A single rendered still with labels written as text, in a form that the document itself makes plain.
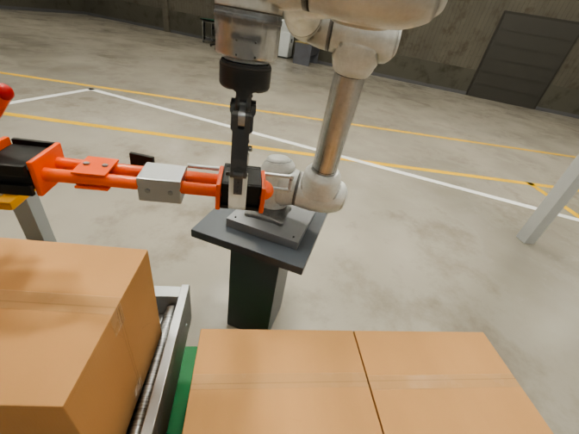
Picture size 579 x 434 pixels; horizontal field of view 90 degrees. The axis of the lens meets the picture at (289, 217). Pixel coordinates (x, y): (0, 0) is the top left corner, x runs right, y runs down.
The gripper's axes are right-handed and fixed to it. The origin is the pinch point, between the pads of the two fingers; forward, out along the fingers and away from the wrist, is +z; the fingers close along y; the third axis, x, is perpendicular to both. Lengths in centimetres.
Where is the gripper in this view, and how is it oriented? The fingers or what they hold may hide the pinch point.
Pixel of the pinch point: (239, 182)
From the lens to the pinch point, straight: 54.5
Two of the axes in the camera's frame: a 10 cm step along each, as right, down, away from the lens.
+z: -1.5, 8.1, 5.6
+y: 0.9, 5.8, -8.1
